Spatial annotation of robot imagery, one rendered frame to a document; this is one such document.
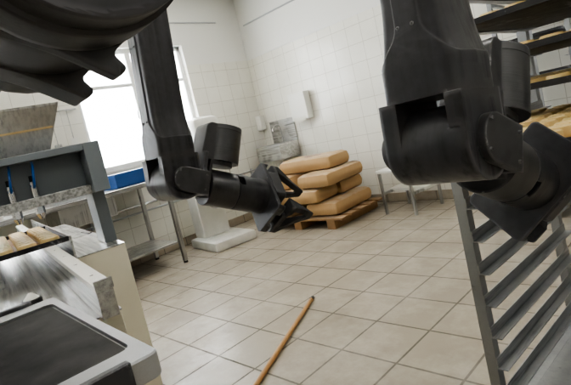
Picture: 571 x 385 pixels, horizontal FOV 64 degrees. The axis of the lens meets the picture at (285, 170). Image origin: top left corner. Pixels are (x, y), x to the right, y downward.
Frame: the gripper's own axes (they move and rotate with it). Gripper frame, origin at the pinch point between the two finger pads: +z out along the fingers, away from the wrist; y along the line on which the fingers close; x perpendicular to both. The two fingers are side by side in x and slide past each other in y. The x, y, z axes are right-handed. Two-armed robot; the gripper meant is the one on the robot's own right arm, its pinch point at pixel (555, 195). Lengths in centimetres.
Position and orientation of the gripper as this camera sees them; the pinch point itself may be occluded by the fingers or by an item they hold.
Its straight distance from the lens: 58.1
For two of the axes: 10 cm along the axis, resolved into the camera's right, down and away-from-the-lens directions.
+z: 7.1, 1.9, 6.8
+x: 4.9, 5.7, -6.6
